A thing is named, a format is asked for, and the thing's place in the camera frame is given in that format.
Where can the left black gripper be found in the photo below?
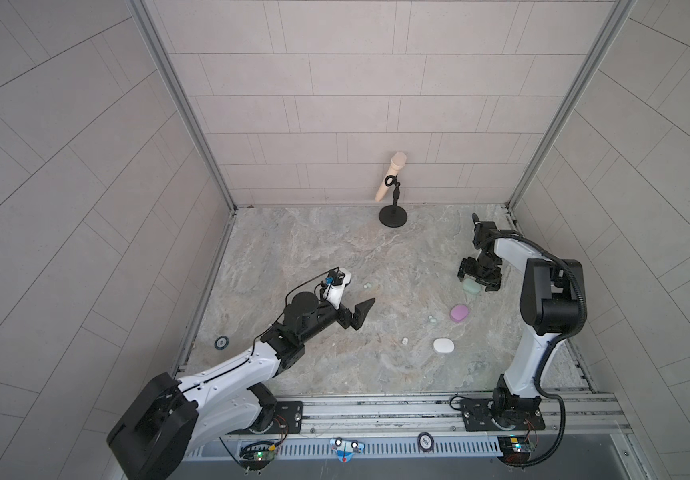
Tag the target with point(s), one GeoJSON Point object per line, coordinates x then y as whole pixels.
{"type": "Point", "coordinates": [357, 321]}

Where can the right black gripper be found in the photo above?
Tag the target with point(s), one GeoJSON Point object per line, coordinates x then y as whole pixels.
{"type": "Point", "coordinates": [489, 284]}

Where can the green earbud charging case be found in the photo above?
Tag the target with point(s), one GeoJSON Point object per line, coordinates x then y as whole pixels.
{"type": "Point", "coordinates": [471, 287]}

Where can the purple earbud charging case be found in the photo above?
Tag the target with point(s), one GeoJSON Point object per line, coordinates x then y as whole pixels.
{"type": "Point", "coordinates": [459, 313]}

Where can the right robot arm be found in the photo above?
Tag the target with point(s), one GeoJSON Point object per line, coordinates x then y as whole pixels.
{"type": "Point", "coordinates": [553, 307]}

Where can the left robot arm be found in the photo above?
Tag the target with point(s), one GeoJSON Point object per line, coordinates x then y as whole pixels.
{"type": "Point", "coordinates": [171, 417]}

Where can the white earbud charging case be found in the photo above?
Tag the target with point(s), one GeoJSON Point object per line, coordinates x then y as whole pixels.
{"type": "Point", "coordinates": [443, 345]}

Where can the black microphone stand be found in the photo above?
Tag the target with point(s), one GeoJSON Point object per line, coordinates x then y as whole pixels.
{"type": "Point", "coordinates": [393, 216]}

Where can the beige microphone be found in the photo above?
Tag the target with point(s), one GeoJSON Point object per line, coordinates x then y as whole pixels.
{"type": "Point", "coordinates": [397, 163]}

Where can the left green circuit board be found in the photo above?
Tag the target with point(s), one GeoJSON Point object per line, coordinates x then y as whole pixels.
{"type": "Point", "coordinates": [258, 455]}

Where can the green circuit board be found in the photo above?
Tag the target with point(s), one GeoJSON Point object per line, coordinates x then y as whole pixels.
{"type": "Point", "coordinates": [516, 450]}
{"type": "Point", "coordinates": [258, 455]}

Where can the right green circuit board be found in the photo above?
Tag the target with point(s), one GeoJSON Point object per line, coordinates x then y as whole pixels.
{"type": "Point", "coordinates": [516, 450]}

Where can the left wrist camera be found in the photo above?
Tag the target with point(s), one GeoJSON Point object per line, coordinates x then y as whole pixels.
{"type": "Point", "coordinates": [333, 286]}

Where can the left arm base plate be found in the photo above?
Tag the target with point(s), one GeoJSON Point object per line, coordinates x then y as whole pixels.
{"type": "Point", "coordinates": [273, 417]}

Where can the blue white stereo camera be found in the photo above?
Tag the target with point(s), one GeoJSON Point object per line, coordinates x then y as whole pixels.
{"type": "Point", "coordinates": [345, 449]}

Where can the blue ring sticker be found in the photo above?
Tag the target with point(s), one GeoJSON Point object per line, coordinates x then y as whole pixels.
{"type": "Point", "coordinates": [221, 342]}

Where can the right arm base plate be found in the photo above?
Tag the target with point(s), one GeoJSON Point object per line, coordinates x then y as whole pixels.
{"type": "Point", "coordinates": [483, 414]}

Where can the aluminium rail frame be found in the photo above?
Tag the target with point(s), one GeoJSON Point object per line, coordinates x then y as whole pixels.
{"type": "Point", "coordinates": [383, 416]}

